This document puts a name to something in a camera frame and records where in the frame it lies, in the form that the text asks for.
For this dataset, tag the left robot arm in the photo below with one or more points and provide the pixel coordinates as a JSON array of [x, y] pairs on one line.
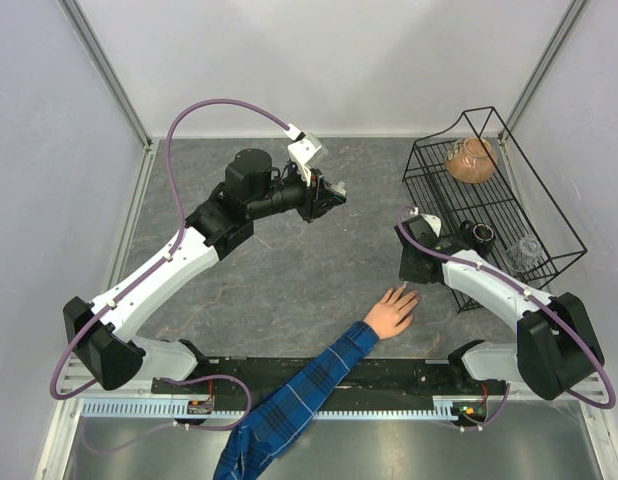
[[104, 331]]

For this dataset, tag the blue plaid sleeved forearm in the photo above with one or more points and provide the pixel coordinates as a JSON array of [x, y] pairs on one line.
[[278, 422]]

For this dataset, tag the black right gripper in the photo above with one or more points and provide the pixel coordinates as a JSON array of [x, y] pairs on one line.
[[407, 274]]

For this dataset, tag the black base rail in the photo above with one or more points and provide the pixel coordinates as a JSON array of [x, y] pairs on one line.
[[391, 379]]

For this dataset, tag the pink floral ceramic bowl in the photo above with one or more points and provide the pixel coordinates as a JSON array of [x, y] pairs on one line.
[[471, 160]]

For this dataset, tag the clear glass in rack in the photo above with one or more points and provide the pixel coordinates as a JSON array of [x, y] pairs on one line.
[[524, 255]]

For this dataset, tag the black cup in rack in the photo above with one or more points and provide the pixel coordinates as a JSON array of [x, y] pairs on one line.
[[480, 237]]

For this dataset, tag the slotted cable duct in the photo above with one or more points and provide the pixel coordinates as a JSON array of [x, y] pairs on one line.
[[182, 409]]

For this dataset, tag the person's bare hand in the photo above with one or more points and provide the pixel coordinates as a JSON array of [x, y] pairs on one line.
[[393, 313]]

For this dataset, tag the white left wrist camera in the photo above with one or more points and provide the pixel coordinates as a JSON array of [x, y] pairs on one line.
[[305, 151]]

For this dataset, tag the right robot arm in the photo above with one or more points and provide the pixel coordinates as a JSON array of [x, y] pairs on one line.
[[555, 346]]

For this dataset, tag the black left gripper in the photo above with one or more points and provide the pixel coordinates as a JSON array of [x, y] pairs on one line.
[[320, 198]]

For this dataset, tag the black wire dish rack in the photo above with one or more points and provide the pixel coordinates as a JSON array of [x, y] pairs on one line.
[[515, 201]]

